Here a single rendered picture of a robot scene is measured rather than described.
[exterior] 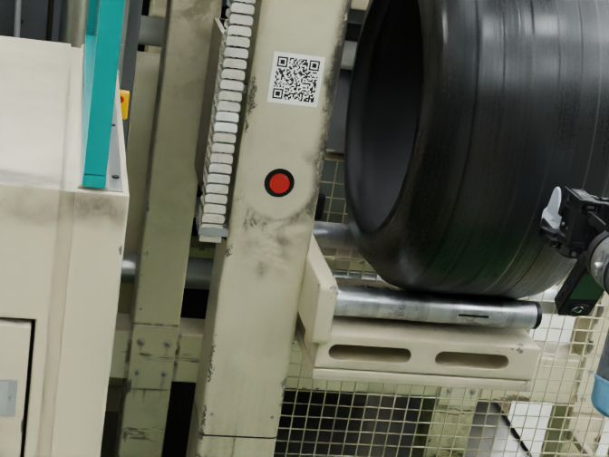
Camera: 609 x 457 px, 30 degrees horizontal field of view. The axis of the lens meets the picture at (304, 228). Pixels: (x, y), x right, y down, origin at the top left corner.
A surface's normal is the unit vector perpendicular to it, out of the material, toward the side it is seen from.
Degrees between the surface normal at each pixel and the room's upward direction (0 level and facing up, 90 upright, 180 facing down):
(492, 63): 63
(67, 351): 90
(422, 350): 90
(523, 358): 90
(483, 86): 70
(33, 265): 90
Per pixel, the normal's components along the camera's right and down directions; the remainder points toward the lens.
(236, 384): 0.17, 0.37
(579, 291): 0.09, 0.79
